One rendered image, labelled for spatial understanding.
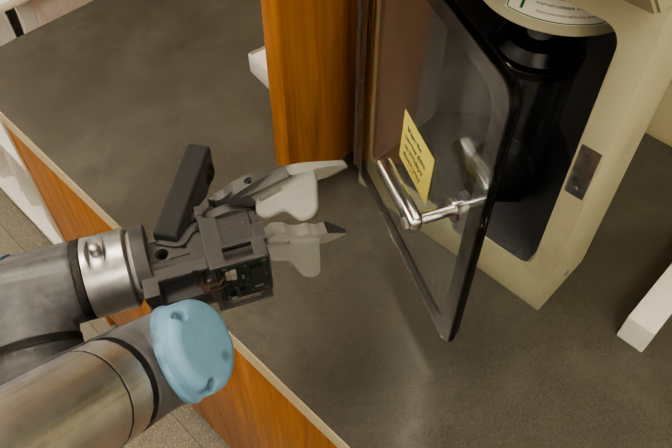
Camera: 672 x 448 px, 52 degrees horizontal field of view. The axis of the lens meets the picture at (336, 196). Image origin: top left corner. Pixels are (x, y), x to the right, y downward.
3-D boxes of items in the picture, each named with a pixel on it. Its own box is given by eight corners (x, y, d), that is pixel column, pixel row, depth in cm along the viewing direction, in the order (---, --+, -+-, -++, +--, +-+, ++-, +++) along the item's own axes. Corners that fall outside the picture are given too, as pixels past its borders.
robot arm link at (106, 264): (96, 268, 68) (72, 217, 61) (143, 256, 68) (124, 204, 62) (105, 333, 63) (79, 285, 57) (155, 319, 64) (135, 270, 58)
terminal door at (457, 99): (361, 165, 99) (373, -105, 68) (452, 347, 81) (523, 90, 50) (356, 166, 99) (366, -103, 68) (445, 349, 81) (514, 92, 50)
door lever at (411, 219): (419, 160, 73) (421, 143, 71) (457, 227, 67) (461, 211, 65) (372, 172, 72) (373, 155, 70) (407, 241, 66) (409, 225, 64)
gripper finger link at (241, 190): (305, 195, 65) (227, 238, 66) (299, 181, 66) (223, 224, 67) (282, 169, 61) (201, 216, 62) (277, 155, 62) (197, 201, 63)
